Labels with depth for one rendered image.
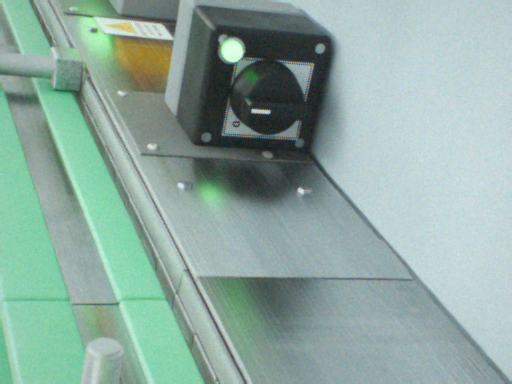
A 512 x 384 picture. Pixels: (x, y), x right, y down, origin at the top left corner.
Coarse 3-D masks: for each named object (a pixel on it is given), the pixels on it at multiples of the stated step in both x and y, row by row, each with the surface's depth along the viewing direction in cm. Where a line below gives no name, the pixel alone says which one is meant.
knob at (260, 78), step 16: (256, 64) 66; (272, 64) 67; (240, 80) 66; (256, 80) 65; (272, 80) 65; (288, 80) 66; (240, 96) 66; (256, 96) 66; (272, 96) 66; (288, 96) 66; (240, 112) 66; (256, 112) 65; (272, 112) 65; (288, 112) 65; (304, 112) 66; (256, 128) 67; (272, 128) 67; (288, 128) 67
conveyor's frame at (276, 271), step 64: (128, 64) 81; (192, 192) 62; (256, 192) 64; (320, 192) 65; (192, 256) 55; (256, 256) 56; (320, 256) 57; (384, 256) 59; (192, 320) 52; (256, 320) 50; (320, 320) 51; (384, 320) 52; (448, 320) 53
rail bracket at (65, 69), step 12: (60, 48) 79; (72, 48) 80; (0, 60) 77; (12, 60) 77; (24, 60) 77; (36, 60) 78; (48, 60) 78; (60, 60) 77; (72, 60) 78; (0, 72) 77; (12, 72) 77; (24, 72) 78; (36, 72) 78; (48, 72) 78; (60, 72) 78; (72, 72) 78; (84, 72) 78; (60, 84) 78; (72, 84) 78
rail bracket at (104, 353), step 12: (96, 348) 35; (108, 348) 35; (120, 348) 35; (96, 360) 35; (108, 360) 35; (120, 360) 35; (84, 372) 35; (96, 372) 35; (108, 372) 35; (120, 372) 36
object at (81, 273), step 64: (0, 0) 98; (0, 128) 70; (64, 128) 72; (0, 192) 61; (64, 192) 64; (0, 256) 55; (64, 256) 57; (128, 256) 57; (64, 320) 50; (128, 320) 51
